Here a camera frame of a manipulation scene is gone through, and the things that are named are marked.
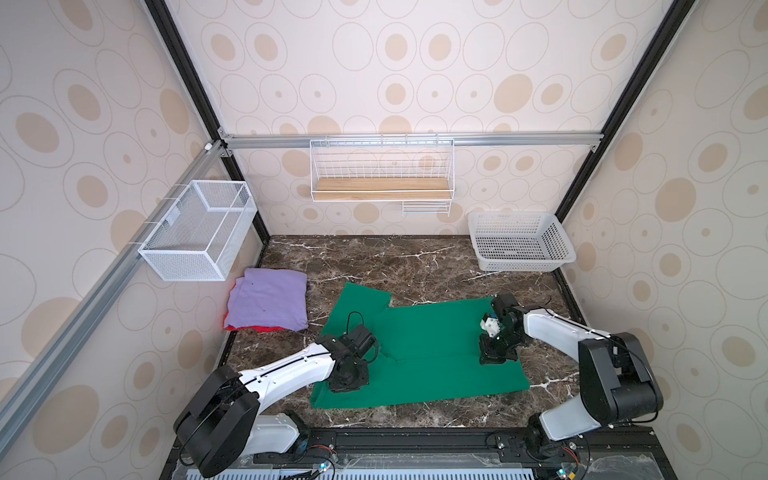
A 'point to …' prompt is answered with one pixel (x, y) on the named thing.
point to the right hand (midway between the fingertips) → (481, 360)
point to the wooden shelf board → (382, 188)
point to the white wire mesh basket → (200, 234)
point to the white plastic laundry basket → (521, 241)
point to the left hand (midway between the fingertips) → (367, 383)
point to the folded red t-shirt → (253, 328)
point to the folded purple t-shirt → (269, 298)
